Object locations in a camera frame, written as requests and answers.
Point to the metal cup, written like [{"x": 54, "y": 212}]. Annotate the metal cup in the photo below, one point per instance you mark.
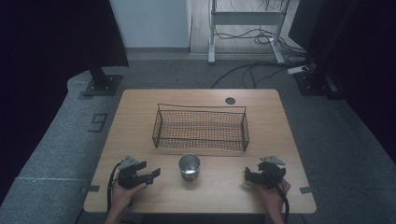
[{"x": 189, "y": 168}]

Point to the dark tape floor mark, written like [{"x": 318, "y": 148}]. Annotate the dark tape floor mark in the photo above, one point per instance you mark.
[{"x": 99, "y": 122}]

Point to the dark round table grommet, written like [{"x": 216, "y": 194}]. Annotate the dark round table grommet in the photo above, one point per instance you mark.
[{"x": 230, "y": 100}]

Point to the black curtain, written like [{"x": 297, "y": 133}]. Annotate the black curtain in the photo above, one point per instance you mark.
[
  {"x": 358, "y": 62},
  {"x": 46, "y": 46}
]

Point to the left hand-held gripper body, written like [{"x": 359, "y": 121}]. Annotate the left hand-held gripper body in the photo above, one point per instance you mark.
[{"x": 129, "y": 179}]

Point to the black stand with square base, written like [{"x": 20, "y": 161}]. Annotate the black stand with square base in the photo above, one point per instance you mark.
[
  {"x": 102, "y": 84},
  {"x": 314, "y": 82}
]

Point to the grey tape strip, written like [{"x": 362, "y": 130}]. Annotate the grey tape strip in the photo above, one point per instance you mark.
[
  {"x": 305, "y": 189},
  {"x": 92, "y": 188}
]

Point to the person's left hand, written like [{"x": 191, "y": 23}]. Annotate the person's left hand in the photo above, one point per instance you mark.
[{"x": 122, "y": 197}]

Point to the person's right hand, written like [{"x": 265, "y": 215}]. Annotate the person's right hand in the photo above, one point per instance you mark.
[{"x": 275, "y": 199}]

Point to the white power strip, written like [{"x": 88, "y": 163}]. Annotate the white power strip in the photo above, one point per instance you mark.
[{"x": 297, "y": 69}]

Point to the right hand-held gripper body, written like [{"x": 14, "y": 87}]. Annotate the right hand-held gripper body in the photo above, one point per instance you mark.
[{"x": 271, "y": 174}]

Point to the white metal desk frame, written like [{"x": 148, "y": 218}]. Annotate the white metal desk frame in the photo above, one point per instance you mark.
[{"x": 246, "y": 18}]

